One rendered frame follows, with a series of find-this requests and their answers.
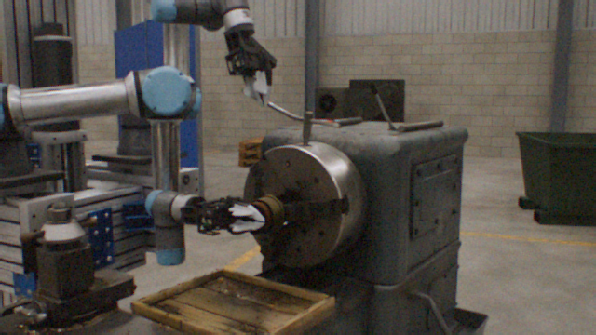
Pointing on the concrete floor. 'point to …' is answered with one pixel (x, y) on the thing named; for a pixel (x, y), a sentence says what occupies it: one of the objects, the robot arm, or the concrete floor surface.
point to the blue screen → (142, 43)
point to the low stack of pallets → (250, 151)
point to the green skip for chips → (559, 177)
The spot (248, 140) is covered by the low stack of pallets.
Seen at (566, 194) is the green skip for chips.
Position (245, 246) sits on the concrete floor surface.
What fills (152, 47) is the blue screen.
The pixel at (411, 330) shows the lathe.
